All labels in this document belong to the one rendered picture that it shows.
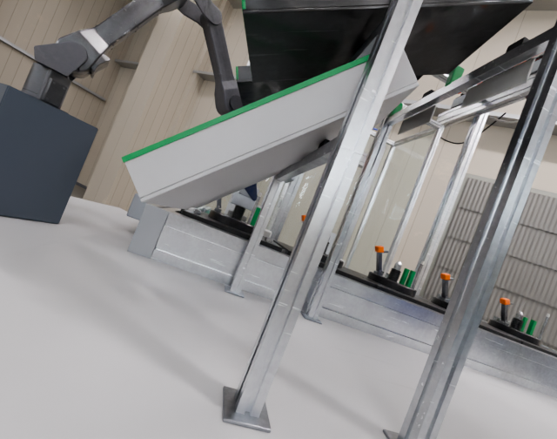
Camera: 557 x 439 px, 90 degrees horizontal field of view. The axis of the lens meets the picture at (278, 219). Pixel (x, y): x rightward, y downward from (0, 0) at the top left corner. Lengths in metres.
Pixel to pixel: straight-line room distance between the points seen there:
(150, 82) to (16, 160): 6.44
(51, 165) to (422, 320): 0.84
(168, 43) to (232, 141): 6.99
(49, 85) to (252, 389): 0.59
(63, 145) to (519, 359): 1.16
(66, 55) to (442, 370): 0.71
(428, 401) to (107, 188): 6.66
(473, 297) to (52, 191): 0.66
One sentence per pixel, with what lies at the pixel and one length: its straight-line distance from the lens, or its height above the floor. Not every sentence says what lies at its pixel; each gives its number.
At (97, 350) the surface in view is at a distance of 0.30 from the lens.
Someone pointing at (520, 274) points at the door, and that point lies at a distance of 4.91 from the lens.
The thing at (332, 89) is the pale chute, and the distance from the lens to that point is 0.29.
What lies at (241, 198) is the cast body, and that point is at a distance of 0.73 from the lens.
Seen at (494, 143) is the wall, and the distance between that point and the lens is 5.29.
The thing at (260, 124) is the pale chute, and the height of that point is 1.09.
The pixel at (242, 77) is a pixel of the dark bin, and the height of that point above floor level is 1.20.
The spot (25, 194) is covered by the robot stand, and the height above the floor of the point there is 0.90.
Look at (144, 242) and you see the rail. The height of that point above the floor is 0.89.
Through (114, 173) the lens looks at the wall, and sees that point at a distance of 6.74.
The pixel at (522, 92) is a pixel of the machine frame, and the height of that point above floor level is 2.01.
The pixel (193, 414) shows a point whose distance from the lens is 0.26.
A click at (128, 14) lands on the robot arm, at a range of 0.73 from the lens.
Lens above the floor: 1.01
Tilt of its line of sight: 1 degrees up
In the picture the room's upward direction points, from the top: 22 degrees clockwise
